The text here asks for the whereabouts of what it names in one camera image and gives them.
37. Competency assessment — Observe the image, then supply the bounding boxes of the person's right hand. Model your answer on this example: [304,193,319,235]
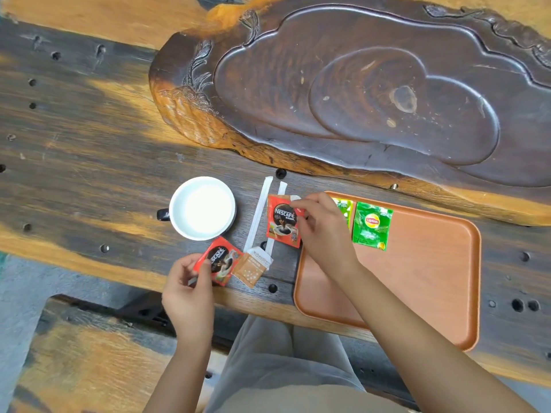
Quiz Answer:
[290,192,361,281]

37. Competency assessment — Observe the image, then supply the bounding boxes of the person's left hand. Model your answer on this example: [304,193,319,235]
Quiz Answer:
[162,253,215,337]

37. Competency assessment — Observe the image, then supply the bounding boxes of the red coffee sachet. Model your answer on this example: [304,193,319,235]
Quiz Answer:
[265,194,304,249]
[192,236,244,287]

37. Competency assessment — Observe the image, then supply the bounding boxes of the person's right forearm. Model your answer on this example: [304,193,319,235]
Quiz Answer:
[332,261,540,413]

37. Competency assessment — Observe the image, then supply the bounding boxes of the person's left forearm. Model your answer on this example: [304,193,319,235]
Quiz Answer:
[142,332,214,413]

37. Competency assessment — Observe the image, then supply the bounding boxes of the brown sugar packet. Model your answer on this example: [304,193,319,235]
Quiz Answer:
[233,249,268,290]

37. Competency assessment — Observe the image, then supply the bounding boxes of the green tea bag packet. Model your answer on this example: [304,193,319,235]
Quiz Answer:
[352,201,394,252]
[331,198,355,231]

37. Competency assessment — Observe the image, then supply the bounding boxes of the white paper-wrapped stirrer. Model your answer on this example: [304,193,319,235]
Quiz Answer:
[244,176,274,253]
[264,181,288,255]

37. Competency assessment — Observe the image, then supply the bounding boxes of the white creamer packet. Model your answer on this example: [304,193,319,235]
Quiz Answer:
[245,246,274,271]

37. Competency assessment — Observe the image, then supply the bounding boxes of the person's beige trousers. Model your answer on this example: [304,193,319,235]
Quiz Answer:
[204,314,416,413]

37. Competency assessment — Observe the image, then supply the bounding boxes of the orange plastic tray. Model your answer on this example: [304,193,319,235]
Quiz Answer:
[293,191,482,352]

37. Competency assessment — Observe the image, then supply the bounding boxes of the carved dark wooden tea tray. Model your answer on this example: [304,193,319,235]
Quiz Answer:
[148,0,551,227]

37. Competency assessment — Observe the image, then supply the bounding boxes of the wooden bench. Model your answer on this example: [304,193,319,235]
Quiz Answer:
[8,294,229,413]

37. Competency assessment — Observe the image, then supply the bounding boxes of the white cup with black handle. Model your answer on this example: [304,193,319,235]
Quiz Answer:
[157,176,237,242]

